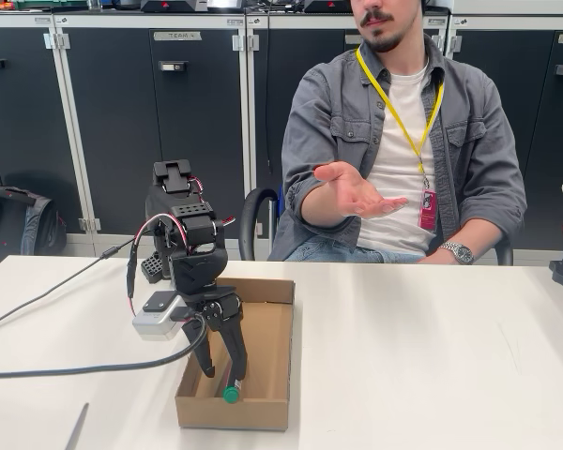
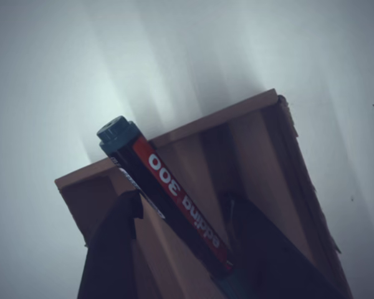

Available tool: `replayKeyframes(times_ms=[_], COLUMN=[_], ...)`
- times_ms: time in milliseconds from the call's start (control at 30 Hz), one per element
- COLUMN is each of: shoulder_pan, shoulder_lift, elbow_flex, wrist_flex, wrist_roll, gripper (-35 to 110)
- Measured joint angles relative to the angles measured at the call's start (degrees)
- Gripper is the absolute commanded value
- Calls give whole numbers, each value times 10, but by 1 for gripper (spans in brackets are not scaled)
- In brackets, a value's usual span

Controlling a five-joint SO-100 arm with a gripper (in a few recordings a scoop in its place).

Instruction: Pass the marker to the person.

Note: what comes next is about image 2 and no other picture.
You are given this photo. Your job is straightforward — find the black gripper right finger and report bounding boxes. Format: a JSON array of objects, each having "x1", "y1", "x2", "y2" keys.
[{"x1": 229, "y1": 199, "x2": 347, "y2": 299}]

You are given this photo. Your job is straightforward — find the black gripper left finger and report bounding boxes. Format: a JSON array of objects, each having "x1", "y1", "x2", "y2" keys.
[{"x1": 77, "y1": 189, "x2": 144, "y2": 299}]

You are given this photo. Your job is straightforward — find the green edding marker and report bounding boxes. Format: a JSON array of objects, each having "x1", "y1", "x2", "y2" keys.
[{"x1": 95, "y1": 115, "x2": 247, "y2": 299}]

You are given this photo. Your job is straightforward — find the brown cardboard box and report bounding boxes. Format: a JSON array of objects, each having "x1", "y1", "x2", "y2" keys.
[{"x1": 54, "y1": 88, "x2": 353, "y2": 299}]

